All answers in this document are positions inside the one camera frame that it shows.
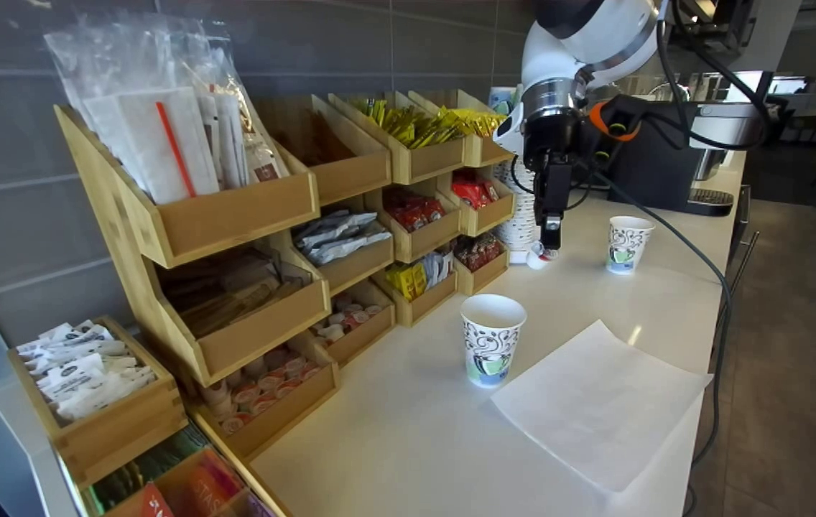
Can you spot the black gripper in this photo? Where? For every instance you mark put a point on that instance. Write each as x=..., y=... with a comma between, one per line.
x=553, y=146

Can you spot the small white creamer container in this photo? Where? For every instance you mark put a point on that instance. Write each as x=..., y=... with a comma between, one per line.
x=546, y=255

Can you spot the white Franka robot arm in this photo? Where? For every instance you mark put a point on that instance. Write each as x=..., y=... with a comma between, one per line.
x=610, y=31

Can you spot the tall printed paper cup stack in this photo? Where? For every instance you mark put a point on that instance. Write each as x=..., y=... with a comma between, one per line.
x=520, y=232

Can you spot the floral printed paper cup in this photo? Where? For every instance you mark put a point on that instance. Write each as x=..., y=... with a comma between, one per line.
x=628, y=245
x=493, y=345

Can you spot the slim printed paper cup stack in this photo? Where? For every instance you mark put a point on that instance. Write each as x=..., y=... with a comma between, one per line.
x=501, y=98

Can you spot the bright red packets pile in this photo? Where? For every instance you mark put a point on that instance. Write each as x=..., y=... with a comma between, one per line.
x=471, y=192

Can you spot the dark red packets pile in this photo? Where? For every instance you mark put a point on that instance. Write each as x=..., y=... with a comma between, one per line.
x=477, y=252

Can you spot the black coffee machine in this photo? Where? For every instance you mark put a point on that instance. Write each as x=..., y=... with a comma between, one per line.
x=656, y=163

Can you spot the bright yellow sweetener packets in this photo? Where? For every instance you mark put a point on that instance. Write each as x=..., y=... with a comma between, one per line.
x=474, y=123

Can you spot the small red packets pile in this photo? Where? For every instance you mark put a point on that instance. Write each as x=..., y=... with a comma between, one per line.
x=415, y=210

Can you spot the yellow and white packets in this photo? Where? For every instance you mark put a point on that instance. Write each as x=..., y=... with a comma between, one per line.
x=418, y=276

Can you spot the green yellow tea packets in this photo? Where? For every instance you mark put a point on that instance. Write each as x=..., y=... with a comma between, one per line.
x=402, y=123

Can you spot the wooden nine-bin condiment rack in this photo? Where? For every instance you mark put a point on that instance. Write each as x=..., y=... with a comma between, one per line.
x=360, y=173

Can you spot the white paper napkin sheet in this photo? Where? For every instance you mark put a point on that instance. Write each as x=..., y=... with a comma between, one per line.
x=599, y=406

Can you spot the silver foil packets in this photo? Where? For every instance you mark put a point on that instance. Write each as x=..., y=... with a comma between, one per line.
x=339, y=233

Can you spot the large wooden three-tier rack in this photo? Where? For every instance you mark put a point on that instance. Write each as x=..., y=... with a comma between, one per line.
x=235, y=206

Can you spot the brown stirrers and packets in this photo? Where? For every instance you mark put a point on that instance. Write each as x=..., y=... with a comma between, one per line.
x=235, y=292

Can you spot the clear plastic bag of straws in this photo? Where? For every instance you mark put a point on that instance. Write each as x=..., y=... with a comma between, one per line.
x=158, y=115

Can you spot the wooden tray with coloured packets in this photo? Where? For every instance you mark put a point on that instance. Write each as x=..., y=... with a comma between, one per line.
x=179, y=484

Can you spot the low wooden box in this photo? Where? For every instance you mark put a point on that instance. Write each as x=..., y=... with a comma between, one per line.
x=120, y=434

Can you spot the white sugar packets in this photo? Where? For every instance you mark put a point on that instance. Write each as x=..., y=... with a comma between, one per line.
x=80, y=374

